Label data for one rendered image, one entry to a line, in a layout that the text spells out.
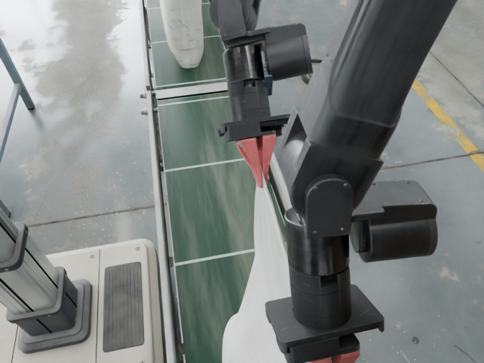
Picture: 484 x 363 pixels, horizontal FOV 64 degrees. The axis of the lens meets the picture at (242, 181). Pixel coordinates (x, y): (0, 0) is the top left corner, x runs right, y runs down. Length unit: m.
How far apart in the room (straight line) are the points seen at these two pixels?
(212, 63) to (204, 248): 1.11
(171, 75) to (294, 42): 1.52
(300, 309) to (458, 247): 1.66
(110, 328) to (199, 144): 0.77
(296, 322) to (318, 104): 0.21
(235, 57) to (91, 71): 2.40
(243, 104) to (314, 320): 0.31
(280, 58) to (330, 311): 0.34
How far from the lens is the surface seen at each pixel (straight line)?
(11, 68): 2.58
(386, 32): 0.26
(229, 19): 0.57
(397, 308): 1.74
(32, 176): 2.29
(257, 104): 0.56
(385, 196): 0.35
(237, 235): 1.33
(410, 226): 0.36
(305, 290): 0.37
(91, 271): 1.50
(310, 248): 0.34
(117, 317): 1.39
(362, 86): 0.27
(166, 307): 1.19
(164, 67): 2.12
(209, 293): 1.24
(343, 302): 0.38
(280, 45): 0.56
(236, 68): 0.57
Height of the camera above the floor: 1.50
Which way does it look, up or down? 49 degrees down
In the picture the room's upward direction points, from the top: straight up
